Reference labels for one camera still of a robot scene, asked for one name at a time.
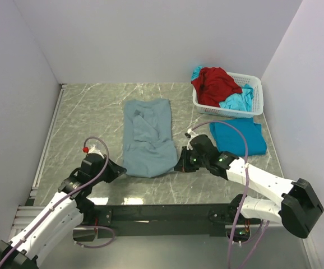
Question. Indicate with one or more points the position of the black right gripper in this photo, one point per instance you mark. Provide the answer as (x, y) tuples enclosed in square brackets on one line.
[(183, 161)]

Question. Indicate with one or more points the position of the grey blue t shirt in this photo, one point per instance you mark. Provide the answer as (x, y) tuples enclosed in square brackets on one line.
[(148, 148)]

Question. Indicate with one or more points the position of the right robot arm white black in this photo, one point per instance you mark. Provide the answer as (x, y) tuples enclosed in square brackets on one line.
[(294, 204)]

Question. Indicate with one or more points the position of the light turquoise t shirt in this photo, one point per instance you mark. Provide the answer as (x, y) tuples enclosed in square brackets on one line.
[(241, 101)]

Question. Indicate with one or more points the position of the red t shirt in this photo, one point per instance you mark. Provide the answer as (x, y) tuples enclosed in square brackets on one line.
[(213, 85)]

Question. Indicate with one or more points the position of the white plastic laundry basket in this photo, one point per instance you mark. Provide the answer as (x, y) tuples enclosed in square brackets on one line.
[(241, 80)]

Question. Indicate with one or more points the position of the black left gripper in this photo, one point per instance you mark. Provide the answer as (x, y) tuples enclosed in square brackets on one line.
[(116, 170)]

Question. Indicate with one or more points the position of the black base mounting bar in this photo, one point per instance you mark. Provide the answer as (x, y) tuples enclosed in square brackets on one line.
[(154, 220)]

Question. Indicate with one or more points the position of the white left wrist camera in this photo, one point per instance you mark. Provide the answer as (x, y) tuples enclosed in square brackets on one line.
[(92, 150)]

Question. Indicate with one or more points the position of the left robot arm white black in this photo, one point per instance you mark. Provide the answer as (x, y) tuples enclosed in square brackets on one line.
[(69, 208)]

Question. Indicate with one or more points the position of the folded teal t shirt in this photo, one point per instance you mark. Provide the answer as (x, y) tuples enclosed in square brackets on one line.
[(227, 139)]

